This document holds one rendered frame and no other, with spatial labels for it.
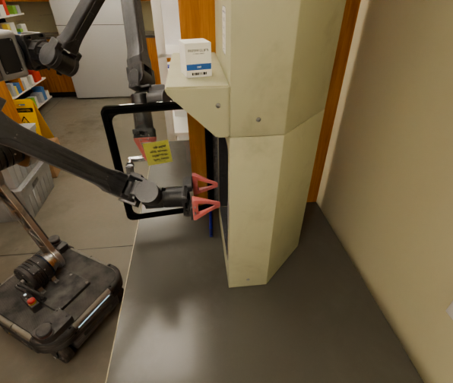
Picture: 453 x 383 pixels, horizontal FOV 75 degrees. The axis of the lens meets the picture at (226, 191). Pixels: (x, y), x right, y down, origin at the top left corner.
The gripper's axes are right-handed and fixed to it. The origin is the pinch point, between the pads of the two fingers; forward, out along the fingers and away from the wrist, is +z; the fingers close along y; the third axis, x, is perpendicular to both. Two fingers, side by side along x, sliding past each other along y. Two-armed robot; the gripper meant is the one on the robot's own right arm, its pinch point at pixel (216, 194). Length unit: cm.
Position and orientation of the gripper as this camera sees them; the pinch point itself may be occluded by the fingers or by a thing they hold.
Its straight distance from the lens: 82.7
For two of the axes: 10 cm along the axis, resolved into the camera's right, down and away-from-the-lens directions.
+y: -0.9, -5.7, 8.2
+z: 10.0, -0.6, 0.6
